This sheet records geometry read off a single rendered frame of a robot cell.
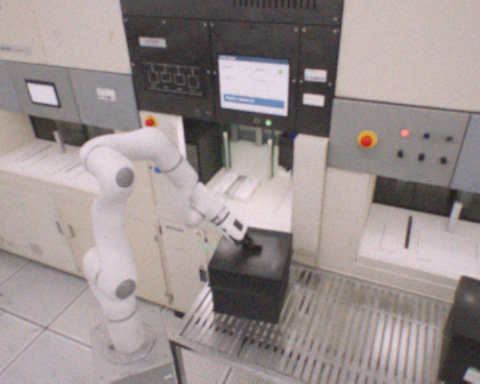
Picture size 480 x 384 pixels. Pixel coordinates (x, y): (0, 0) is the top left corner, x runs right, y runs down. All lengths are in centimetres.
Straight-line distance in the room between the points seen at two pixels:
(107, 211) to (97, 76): 90
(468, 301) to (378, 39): 91
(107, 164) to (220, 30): 71
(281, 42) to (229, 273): 85
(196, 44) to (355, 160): 76
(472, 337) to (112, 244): 114
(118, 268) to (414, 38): 117
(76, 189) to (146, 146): 132
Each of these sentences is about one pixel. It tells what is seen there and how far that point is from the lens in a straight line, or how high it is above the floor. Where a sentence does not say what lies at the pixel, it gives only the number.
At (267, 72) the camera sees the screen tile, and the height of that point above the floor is 163.
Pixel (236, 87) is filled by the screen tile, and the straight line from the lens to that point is 163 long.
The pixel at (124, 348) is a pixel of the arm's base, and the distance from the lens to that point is 164.
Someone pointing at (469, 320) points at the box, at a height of 101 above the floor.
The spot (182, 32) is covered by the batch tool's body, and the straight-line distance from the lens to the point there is 169.
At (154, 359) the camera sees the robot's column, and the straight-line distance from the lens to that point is 163.
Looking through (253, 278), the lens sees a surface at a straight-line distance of 151.
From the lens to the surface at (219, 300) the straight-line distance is 166.
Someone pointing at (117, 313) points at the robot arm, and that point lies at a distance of 149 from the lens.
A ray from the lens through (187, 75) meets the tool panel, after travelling 172.
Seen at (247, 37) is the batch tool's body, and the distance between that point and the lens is 156.
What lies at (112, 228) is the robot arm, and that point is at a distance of 129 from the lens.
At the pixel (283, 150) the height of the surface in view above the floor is 104.
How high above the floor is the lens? 207
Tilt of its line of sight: 33 degrees down
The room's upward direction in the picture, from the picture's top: 2 degrees counter-clockwise
